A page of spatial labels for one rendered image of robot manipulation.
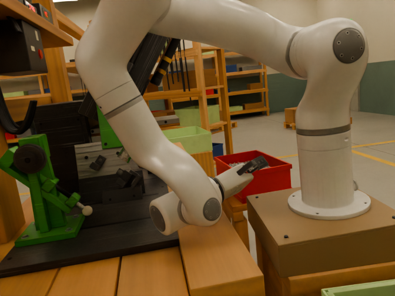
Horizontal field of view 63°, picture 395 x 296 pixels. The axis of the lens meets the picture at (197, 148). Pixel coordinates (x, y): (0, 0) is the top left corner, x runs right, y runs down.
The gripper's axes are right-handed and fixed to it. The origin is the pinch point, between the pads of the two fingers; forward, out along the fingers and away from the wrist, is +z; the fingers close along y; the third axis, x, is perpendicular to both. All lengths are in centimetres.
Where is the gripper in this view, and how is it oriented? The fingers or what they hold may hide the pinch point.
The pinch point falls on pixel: (254, 170)
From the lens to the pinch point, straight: 89.7
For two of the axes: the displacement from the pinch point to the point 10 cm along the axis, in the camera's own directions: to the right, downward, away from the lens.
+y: 3.5, -5.4, -7.7
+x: -5.3, -7.9, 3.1
